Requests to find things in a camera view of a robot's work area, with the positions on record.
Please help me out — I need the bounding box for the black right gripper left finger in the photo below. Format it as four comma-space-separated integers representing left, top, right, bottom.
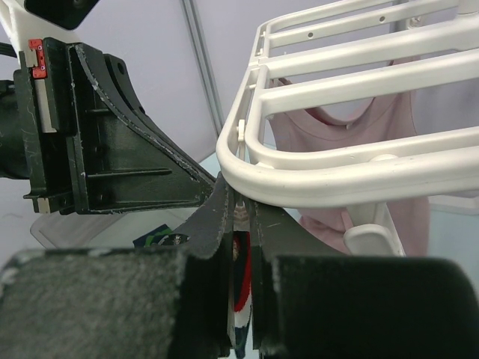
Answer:
1, 177, 231, 358

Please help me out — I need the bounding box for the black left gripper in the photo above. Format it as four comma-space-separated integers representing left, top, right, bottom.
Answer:
1, 37, 215, 215

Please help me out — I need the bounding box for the grey plastic bin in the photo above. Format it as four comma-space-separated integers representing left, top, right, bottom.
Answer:
30, 208, 195, 249

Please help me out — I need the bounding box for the white clothespin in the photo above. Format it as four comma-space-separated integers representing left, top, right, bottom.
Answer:
344, 203, 406, 257

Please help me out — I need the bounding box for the pink tank top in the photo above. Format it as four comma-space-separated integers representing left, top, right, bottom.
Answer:
269, 55, 431, 257

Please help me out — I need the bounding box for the white clip drying hanger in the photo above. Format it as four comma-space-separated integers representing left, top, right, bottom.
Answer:
216, 0, 479, 209

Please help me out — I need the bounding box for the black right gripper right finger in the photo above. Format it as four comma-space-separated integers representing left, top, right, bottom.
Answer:
248, 201, 478, 358

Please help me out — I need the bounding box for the white clothespin corner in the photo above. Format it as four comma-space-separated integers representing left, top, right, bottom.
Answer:
234, 119, 250, 232

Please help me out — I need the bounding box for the navy santa sock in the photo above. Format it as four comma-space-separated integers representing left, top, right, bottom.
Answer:
233, 231, 252, 358

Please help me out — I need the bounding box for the navy green striped sock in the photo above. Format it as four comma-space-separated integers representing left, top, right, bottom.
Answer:
132, 224, 189, 248

